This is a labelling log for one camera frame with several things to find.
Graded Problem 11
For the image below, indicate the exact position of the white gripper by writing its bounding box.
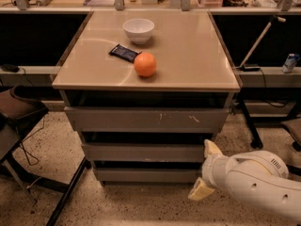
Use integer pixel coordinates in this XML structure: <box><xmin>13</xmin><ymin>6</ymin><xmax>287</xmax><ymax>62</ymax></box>
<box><xmin>188</xmin><ymin>139</ymin><xmax>239</xmax><ymax>201</ymax></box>

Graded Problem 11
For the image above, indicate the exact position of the grey drawer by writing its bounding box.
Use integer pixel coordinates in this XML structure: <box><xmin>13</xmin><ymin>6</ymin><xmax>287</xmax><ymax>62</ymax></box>
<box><xmin>82</xmin><ymin>143</ymin><xmax>204</xmax><ymax>163</ymax></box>
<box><xmin>65</xmin><ymin>106</ymin><xmax>228</xmax><ymax>134</ymax></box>
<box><xmin>93</xmin><ymin>169</ymin><xmax>201</xmax><ymax>183</ymax></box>

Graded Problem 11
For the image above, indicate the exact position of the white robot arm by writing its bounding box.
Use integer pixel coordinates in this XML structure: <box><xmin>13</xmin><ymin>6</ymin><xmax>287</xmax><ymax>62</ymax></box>
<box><xmin>188</xmin><ymin>139</ymin><xmax>301</xmax><ymax>224</ymax></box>

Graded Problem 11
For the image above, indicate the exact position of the grey drawer cabinet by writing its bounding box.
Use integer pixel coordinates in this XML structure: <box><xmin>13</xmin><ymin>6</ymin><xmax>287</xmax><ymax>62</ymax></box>
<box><xmin>53</xmin><ymin>9</ymin><xmax>240</xmax><ymax>184</ymax></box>

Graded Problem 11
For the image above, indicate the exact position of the grey bottom drawer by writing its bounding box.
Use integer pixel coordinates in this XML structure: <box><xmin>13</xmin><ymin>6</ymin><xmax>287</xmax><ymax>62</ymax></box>
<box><xmin>93</xmin><ymin>169</ymin><xmax>201</xmax><ymax>183</ymax></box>

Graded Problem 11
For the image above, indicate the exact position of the grey top drawer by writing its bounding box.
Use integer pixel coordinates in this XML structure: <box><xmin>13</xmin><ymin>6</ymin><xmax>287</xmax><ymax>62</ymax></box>
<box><xmin>65</xmin><ymin>106</ymin><xmax>228</xmax><ymax>134</ymax></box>

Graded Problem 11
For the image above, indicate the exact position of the black office chair at right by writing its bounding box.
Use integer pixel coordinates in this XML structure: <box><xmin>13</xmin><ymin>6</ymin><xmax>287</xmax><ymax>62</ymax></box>
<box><xmin>236</xmin><ymin>94</ymin><xmax>301</xmax><ymax>177</ymax></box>

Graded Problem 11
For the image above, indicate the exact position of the orange fruit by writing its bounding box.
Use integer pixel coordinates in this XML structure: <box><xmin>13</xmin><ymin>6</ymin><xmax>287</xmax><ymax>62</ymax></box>
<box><xmin>134</xmin><ymin>52</ymin><xmax>157</xmax><ymax>77</ymax></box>

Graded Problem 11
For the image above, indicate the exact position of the blue white can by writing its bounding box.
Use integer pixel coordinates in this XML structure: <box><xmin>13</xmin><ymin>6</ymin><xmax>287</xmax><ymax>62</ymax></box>
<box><xmin>281</xmin><ymin>54</ymin><xmax>300</xmax><ymax>73</ymax></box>

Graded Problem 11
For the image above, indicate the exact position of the dark blue snack bar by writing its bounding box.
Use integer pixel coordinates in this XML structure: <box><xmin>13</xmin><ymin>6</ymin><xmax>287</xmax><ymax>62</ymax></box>
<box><xmin>109</xmin><ymin>44</ymin><xmax>139</xmax><ymax>63</ymax></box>

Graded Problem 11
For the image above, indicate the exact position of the white stick with black base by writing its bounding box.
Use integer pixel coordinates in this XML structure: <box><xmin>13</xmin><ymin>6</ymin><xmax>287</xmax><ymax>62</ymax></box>
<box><xmin>237</xmin><ymin>15</ymin><xmax>286</xmax><ymax>72</ymax></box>

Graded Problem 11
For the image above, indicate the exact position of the white ceramic bowl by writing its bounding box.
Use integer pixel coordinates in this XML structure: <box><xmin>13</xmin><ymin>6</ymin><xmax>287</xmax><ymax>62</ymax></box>
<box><xmin>122</xmin><ymin>19</ymin><xmax>154</xmax><ymax>44</ymax></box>

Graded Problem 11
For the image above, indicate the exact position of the dark chair at left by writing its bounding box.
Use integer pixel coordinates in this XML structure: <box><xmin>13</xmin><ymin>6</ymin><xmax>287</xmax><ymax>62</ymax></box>
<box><xmin>0</xmin><ymin>86</ymin><xmax>89</xmax><ymax>226</ymax></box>

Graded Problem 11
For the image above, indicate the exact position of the black power adapter at left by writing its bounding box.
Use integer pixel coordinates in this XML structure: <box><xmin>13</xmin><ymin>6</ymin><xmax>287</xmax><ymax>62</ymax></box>
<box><xmin>1</xmin><ymin>64</ymin><xmax>20</xmax><ymax>73</ymax></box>

